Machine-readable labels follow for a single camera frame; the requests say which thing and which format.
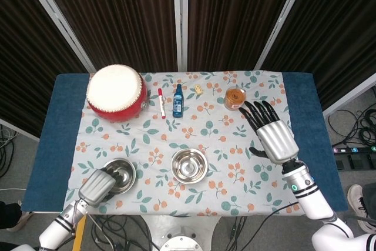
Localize blue table cover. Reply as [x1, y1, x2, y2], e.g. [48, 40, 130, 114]
[22, 72, 349, 213]

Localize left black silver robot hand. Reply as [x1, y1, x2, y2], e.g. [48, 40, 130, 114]
[78, 168, 126, 208]

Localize white sneaker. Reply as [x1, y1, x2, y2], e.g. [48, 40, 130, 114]
[347, 183, 376, 234]

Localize black power strip lit switches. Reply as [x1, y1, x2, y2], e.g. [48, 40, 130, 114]
[331, 144, 376, 156]

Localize stainless steel bowl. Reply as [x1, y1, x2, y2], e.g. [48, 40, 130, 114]
[170, 148, 209, 185]
[102, 158, 137, 195]

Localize black floor cable bundle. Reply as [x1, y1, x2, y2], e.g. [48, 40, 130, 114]
[88, 215, 161, 251]
[0, 124, 16, 179]
[327, 109, 376, 148]

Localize white robot torso base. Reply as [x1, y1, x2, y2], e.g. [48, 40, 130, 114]
[140, 214, 220, 251]

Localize floral fruit print tablecloth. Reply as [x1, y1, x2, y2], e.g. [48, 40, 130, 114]
[65, 70, 303, 216]

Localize red white marker pen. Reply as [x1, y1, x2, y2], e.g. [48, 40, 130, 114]
[157, 88, 167, 120]

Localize white partition frame post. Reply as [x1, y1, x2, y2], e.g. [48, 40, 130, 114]
[254, 0, 308, 70]
[16, 0, 96, 73]
[322, 79, 376, 118]
[172, 0, 189, 72]
[0, 118, 41, 142]

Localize clear jar of rubber bands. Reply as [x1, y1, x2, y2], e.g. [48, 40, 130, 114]
[224, 85, 247, 111]

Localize dark ribbed partition panel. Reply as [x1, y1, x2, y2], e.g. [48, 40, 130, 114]
[261, 0, 376, 111]
[187, 0, 300, 72]
[35, 0, 179, 72]
[0, 0, 89, 139]

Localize blue plastic bottle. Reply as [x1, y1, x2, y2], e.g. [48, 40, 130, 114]
[172, 83, 184, 118]

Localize beige shoe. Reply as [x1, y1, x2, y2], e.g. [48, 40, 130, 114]
[7, 211, 35, 232]

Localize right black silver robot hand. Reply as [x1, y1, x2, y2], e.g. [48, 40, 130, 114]
[238, 100, 300, 165]

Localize yellow bar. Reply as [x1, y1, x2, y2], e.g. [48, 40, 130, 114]
[72, 215, 88, 251]

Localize red drum white skin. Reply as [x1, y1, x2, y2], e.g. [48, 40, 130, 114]
[86, 64, 148, 123]

